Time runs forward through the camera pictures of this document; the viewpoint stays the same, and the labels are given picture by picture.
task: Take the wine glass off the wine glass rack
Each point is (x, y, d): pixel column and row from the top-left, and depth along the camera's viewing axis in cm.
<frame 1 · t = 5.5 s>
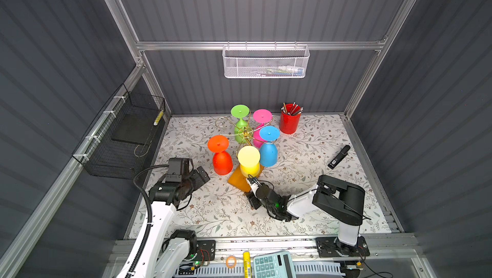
left hand: (199, 179, 78), fingers open
right hand: (251, 191, 90), fingers open
pink wine glass: (262, 116, 76), point 34 cm above the table
green wine glass: (241, 131, 74), point 32 cm above the table
blue wine glass: (268, 153, 75), point 25 cm above the table
yellow wine glass: (249, 157, 64), point 33 cm above the table
red-orange wine glass: (222, 161, 73), point 25 cm above the table
red pen cup: (290, 118, 105), point 12 cm above the table
black stapler: (338, 158, 99), point 3 cm above the table

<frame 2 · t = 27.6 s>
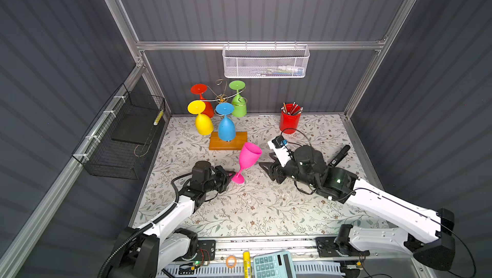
left hand: (237, 171, 82), fingers closed
right hand: (266, 161, 67), fingers open
pink wine glass: (249, 155, 77), point 24 cm above the table
green wine glass: (239, 103, 93), point 26 cm above the table
blue wine glass: (226, 127, 84), point 25 cm above the table
yellow wine glass: (203, 125, 88), point 23 cm above the table
red-orange wine glass: (201, 89, 87), point 34 cm above the table
the other named things where they were.

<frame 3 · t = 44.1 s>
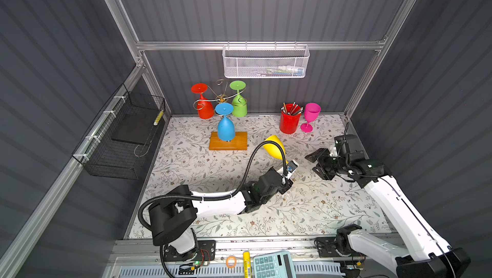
left hand: (290, 168, 77), fingers closed
right hand: (309, 162, 74), fingers open
pink wine glass: (312, 111, 106), point 14 cm above the table
yellow wine glass: (273, 149, 90), point 14 cm above the table
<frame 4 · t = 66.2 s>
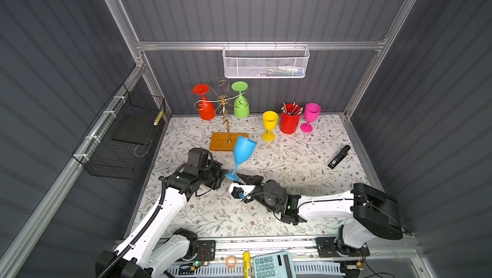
left hand: (231, 168, 77), fingers closed
right hand: (239, 175, 74), fingers open
blue wine glass: (244, 150, 74), point 27 cm above the table
yellow wine glass: (270, 122, 99), point 16 cm above the table
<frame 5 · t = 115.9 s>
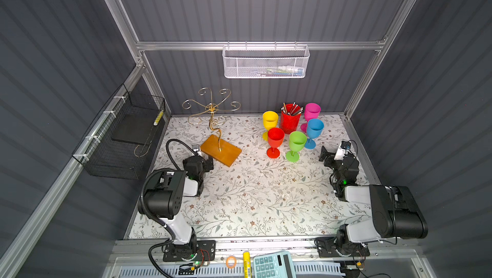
left hand: (198, 156, 97), fingers open
right hand: (336, 149, 89), fingers open
green wine glass: (297, 140, 99), point 10 cm above the table
blue wine glass: (314, 129, 96), point 15 cm above the table
red-orange wine glass: (275, 136, 97), point 12 cm above the table
